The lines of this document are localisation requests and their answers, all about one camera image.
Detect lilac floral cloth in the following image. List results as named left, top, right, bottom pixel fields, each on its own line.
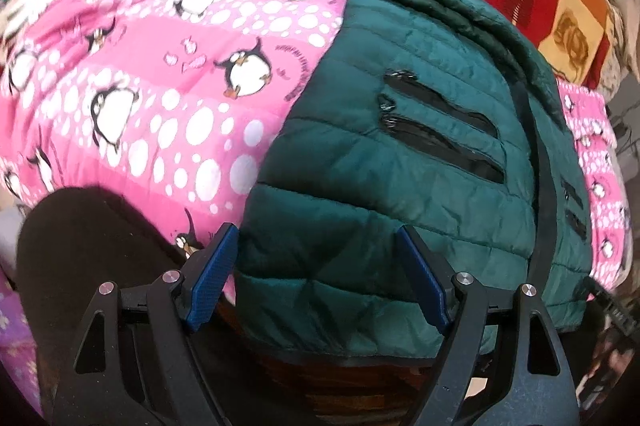
left=0, top=290, right=45, bottom=418

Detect pink penguin print blanket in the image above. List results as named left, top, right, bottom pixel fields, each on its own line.
left=0, top=0, right=632, bottom=313

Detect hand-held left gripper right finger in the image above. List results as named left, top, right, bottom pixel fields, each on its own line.
left=396, top=224, right=597, bottom=426

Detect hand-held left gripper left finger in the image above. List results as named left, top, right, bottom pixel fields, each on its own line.
left=42, top=223, right=240, bottom=426

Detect dark green puffer jacket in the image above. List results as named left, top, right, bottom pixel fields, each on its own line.
left=234, top=0, right=594, bottom=358

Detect brown wooden bed frame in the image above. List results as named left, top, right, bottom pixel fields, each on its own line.
left=227, top=336, right=493, bottom=426

